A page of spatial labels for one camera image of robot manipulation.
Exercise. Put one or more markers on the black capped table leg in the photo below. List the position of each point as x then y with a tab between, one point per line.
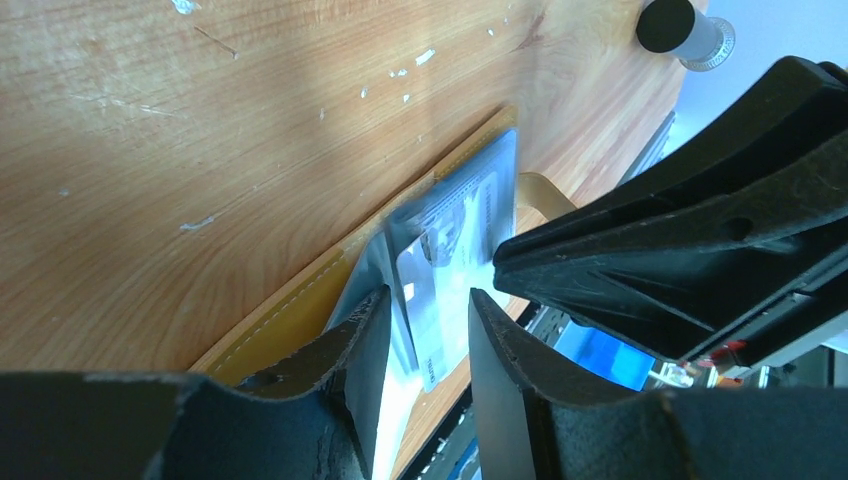
678	29

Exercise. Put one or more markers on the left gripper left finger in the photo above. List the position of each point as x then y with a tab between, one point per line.
311	415

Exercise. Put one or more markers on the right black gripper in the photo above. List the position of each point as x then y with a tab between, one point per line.
733	248

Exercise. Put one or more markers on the yellow leather card holder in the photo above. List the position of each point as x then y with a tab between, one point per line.
326	291

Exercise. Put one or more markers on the white credit card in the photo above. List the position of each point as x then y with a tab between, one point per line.
444	243

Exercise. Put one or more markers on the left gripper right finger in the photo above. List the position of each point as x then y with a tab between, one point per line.
539	415

